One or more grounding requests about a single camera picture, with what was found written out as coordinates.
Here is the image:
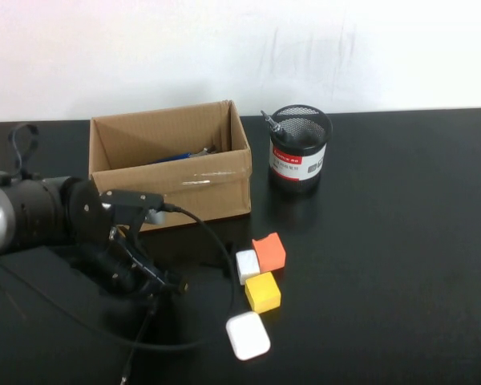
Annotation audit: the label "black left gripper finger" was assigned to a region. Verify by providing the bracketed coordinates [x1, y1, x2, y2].
[164, 271, 189, 297]
[143, 289, 168, 310]

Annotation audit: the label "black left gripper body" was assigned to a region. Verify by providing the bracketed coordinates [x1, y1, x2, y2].
[70, 224, 173, 300]

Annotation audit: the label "thin black pen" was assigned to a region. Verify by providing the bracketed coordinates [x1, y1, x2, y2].
[119, 296, 161, 385]

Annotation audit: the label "blue-handled wire cutters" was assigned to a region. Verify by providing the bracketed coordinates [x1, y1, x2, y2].
[154, 144, 221, 164]

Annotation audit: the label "small black plastic clip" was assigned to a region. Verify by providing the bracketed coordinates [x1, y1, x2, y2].
[199, 241, 236, 278]

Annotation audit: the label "small white block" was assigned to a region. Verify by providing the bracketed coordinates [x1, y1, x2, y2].
[235, 249, 261, 286]

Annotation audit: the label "yellow block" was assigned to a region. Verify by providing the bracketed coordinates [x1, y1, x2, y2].
[245, 271, 282, 314]

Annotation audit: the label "white rounded earbud case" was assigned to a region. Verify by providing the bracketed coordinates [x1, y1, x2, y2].
[225, 311, 272, 362]

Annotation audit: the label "brown cardboard box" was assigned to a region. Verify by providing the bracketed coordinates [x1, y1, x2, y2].
[88, 99, 253, 233]

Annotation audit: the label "orange foam block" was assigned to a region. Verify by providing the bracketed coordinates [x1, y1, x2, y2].
[251, 231, 287, 272]

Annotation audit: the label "black mesh pen holder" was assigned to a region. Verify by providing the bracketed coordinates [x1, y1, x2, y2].
[267, 104, 333, 194]

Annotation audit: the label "black left camera cable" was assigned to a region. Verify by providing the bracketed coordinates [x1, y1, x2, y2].
[0, 202, 236, 354]

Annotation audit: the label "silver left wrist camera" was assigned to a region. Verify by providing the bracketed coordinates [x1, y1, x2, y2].
[99, 190, 168, 226]

